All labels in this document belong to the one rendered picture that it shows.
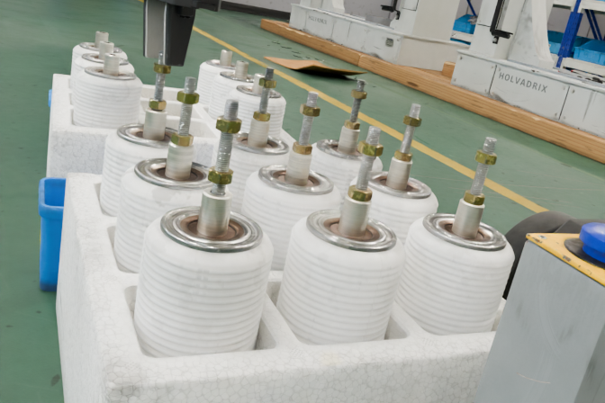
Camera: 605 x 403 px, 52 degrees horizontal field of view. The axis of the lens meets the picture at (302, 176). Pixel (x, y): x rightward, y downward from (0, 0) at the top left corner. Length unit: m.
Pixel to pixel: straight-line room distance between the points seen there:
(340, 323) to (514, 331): 0.14
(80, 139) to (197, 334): 0.53
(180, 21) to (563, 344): 0.44
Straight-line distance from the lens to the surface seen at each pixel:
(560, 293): 0.40
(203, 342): 0.45
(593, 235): 0.40
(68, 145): 0.93
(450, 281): 0.54
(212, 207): 0.44
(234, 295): 0.44
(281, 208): 0.57
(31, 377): 0.73
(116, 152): 0.65
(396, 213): 0.62
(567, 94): 2.89
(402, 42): 3.83
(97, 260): 0.56
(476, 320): 0.57
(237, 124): 0.43
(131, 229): 0.55
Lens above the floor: 0.43
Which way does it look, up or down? 17 degrees down
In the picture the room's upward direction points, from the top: 11 degrees clockwise
